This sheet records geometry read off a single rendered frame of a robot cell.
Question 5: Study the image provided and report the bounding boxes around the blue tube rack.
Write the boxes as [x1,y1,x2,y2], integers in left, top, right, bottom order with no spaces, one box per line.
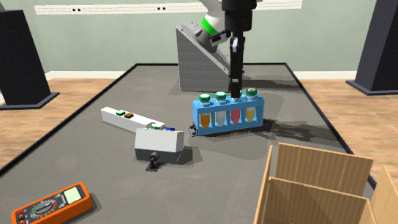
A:
[193,93,265,135]

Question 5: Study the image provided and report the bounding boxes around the dark green screw cap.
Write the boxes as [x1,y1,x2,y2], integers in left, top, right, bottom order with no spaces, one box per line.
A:
[246,88,258,96]

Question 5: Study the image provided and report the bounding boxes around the orange multimeter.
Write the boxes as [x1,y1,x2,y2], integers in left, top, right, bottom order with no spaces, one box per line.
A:
[12,182,92,224]

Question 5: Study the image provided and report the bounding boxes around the green screw cap with white top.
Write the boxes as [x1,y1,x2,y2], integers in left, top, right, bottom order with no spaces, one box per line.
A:
[199,94,210,102]
[215,92,226,100]

